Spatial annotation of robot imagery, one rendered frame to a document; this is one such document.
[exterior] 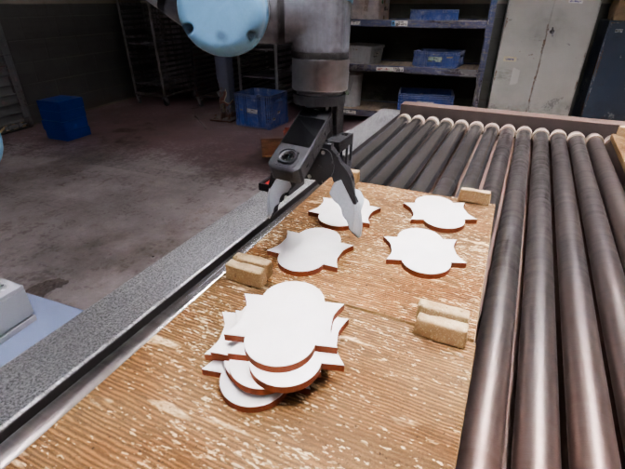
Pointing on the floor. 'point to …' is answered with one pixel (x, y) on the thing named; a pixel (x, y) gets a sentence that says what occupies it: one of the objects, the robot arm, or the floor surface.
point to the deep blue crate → (261, 108)
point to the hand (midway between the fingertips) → (311, 230)
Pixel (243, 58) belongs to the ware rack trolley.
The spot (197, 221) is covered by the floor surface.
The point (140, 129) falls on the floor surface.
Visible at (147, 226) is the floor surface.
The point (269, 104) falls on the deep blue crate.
